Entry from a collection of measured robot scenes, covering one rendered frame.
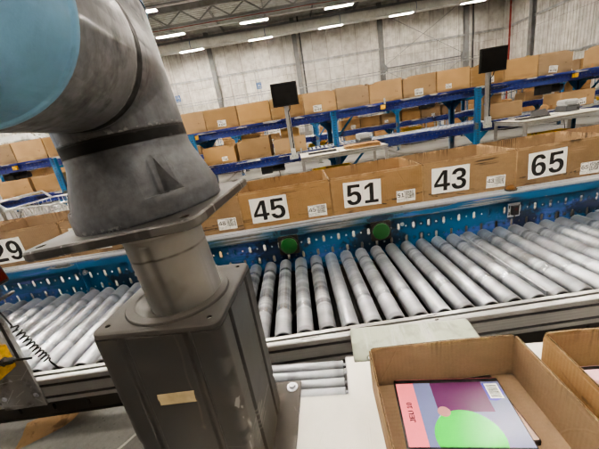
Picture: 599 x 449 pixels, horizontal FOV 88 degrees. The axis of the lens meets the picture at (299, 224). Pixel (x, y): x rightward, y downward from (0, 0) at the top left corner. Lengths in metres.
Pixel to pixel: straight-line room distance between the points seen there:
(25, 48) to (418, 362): 0.70
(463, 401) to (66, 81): 0.69
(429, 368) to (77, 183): 0.67
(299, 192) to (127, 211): 0.99
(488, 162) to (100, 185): 1.40
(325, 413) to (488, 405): 0.29
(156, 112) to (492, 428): 0.67
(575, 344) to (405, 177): 0.83
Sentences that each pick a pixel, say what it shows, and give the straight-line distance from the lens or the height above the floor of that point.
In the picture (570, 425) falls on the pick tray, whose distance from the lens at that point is 0.70.
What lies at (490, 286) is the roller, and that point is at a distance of 1.11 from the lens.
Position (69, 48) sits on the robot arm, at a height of 1.36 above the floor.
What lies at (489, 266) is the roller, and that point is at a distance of 1.22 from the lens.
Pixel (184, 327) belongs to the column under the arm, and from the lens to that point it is 0.43.
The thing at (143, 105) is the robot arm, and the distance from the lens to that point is 0.41.
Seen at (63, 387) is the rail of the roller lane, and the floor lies 0.71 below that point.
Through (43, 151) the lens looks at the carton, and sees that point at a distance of 7.34.
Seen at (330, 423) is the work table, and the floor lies 0.75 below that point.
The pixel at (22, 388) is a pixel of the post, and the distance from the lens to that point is 1.21.
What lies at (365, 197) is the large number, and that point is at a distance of 1.35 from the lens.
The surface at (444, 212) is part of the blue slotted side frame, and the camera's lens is 1.46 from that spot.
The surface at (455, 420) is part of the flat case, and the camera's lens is 0.67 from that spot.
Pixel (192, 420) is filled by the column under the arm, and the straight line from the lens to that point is 0.54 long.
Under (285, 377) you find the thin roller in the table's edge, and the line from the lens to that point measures 0.80.
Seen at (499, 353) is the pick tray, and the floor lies 0.81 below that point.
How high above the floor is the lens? 1.29
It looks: 18 degrees down
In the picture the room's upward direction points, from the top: 9 degrees counter-clockwise
